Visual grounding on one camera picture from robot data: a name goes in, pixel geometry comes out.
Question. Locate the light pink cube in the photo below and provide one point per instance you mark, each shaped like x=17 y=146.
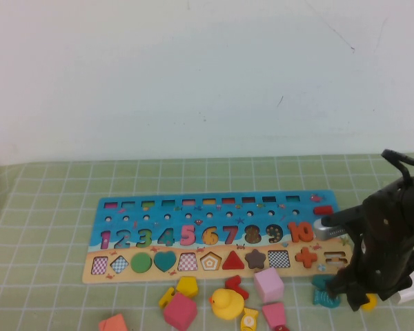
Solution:
x=268 y=285

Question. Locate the colourful wooden puzzle board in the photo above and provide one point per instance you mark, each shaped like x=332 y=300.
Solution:
x=227 y=213

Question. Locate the magenta square block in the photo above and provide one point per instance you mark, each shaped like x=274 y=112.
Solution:
x=180 y=310

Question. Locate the orange plus sign piece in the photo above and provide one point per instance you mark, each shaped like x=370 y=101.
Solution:
x=306 y=257

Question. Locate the red number seven piece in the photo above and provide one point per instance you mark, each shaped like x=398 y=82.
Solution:
x=238 y=287

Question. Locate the yellow number one piece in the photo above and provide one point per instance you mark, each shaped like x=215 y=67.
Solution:
x=166 y=298

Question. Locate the brown star piece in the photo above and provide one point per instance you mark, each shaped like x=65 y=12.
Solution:
x=255 y=259

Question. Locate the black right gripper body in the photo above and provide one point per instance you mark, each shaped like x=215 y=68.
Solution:
x=386 y=241

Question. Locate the yellow number six piece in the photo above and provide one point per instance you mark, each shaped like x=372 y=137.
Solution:
x=371 y=302

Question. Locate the yellow pentagon piece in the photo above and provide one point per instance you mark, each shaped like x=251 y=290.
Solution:
x=187 y=287

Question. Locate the teal heart piece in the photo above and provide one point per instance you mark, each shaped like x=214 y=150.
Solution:
x=165 y=260

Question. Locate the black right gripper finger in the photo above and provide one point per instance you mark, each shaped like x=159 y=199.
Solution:
x=356 y=301
x=390 y=291

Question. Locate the red minus sign piece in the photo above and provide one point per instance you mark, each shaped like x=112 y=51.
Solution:
x=323 y=210

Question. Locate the green circle piece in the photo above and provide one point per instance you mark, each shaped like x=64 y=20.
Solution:
x=141 y=262

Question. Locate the red triangle piece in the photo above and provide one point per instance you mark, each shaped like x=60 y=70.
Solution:
x=233 y=262

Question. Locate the pink number five piece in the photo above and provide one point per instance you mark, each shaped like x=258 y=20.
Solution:
x=188 y=236

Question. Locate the pink trapezoid piece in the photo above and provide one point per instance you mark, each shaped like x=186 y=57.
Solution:
x=274 y=315

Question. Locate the salmon block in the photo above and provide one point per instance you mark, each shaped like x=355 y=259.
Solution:
x=113 y=323

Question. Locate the teal number four piece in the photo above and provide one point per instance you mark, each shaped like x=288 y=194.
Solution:
x=320 y=281

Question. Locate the small red fish piece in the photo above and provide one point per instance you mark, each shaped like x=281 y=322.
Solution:
x=282 y=328

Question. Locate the orange number ten piece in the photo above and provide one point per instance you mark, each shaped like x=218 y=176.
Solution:
x=303 y=232

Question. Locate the green checkered tablecloth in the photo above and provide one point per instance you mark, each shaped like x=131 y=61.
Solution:
x=55 y=213

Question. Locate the yellow rubber duck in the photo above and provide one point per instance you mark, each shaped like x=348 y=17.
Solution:
x=227 y=305

